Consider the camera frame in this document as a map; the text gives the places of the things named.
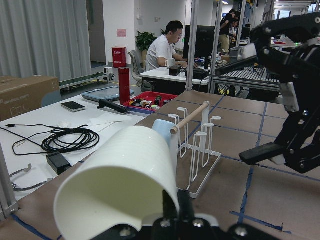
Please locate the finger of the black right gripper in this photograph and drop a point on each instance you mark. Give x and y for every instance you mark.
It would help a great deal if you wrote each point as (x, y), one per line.
(261, 153)

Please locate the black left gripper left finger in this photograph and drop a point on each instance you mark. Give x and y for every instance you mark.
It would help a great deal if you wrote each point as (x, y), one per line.
(169, 209)

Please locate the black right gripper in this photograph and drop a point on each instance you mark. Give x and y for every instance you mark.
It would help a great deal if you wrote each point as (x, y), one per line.
(299, 84)

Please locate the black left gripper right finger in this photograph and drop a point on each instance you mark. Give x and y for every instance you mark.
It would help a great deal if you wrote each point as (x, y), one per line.
(186, 212)

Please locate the white plastic cup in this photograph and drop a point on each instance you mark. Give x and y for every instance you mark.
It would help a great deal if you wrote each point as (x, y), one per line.
(120, 183)

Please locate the light blue plastic cup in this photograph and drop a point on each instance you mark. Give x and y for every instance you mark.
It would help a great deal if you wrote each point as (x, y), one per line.
(163, 128)

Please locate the black computer monitor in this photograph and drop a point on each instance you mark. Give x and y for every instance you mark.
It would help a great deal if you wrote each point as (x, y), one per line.
(204, 41)

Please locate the seated man white shirt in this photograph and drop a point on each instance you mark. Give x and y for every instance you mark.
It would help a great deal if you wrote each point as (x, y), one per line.
(162, 49)

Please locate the red parts tray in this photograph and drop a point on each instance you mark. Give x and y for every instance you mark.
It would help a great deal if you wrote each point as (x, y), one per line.
(148, 102)

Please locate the green potted plant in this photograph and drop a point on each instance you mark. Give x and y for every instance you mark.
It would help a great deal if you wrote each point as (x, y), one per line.
(144, 40)

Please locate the black power adapter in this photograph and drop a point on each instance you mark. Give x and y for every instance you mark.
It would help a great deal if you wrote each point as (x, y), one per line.
(58, 162)

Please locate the red thermos bottle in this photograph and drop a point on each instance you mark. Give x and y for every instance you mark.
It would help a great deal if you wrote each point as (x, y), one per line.
(124, 84)

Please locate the red fire extinguisher box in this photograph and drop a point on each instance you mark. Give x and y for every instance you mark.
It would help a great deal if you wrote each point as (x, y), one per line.
(119, 57)

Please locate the smartphone on table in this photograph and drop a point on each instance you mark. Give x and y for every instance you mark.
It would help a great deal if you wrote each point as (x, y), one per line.
(72, 106)

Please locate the reacher grabber tool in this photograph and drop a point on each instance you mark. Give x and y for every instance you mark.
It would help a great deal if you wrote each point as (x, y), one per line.
(21, 182)

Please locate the cardboard box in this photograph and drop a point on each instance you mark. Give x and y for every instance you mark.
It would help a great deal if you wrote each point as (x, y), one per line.
(22, 95)

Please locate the white wire cup rack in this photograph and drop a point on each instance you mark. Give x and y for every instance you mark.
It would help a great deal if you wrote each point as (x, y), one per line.
(193, 161)

